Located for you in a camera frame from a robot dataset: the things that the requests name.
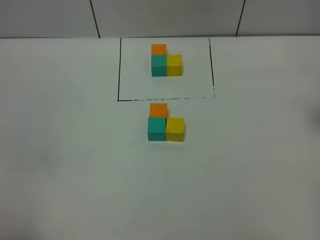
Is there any yellow template block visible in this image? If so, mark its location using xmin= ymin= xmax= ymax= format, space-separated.
xmin=166 ymin=54 xmax=183 ymax=77

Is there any teal template block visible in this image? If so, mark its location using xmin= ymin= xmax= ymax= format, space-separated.
xmin=151 ymin=55 xmax=167 ymax=77

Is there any orange template block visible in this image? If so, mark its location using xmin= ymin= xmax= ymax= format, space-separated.
xmin=151 ymin=44 xmax=167 ymax=56

